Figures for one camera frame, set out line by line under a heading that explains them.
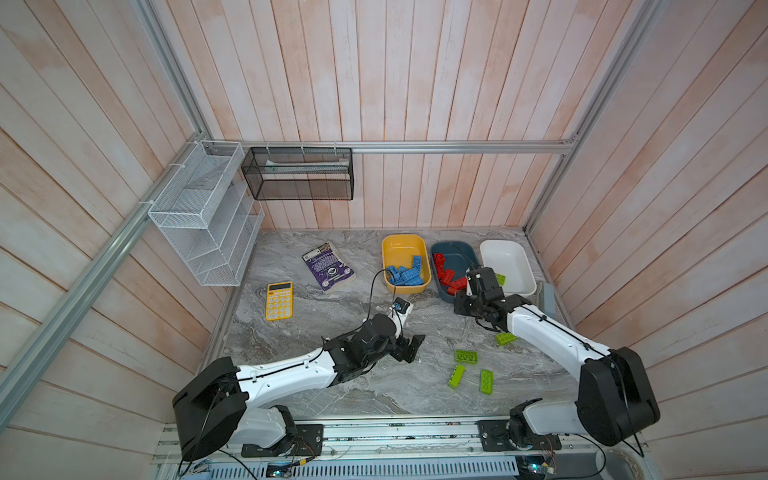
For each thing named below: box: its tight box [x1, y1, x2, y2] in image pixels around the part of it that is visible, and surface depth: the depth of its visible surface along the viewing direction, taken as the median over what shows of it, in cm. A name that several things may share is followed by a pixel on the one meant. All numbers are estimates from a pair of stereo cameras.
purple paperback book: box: [302, 242, 356, 293], surface depth 108 cm
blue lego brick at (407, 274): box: [398, 268, 418, 281], surface depth 103 cm
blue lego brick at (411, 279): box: [400, 272, 424, 286], surface depth 103 cm
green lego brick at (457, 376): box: [448, 364, 466, 390], surface depth 83 cm
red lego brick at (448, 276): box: [441, 269, 455, 286], surface depth 106 cm
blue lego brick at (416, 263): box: [411, 255, 423, 271], surface depth 109 cm
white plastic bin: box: [480, 240, 537, 296], surface depth 109 cm
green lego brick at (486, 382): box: [479, 369, 494, 395], surface depth 85 cm
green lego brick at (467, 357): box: [455, 350, 478, 365], surface depth 87 cm
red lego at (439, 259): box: [434, 252, 445, 273], surface depth 109 cm
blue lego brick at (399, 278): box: [388, 272, 409, 286], surface depth 103 cm
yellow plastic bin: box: [382, 234, 432, 295], surface depth 109 cm
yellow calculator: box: [266, 281, 294, 321], surface depth 100 cm
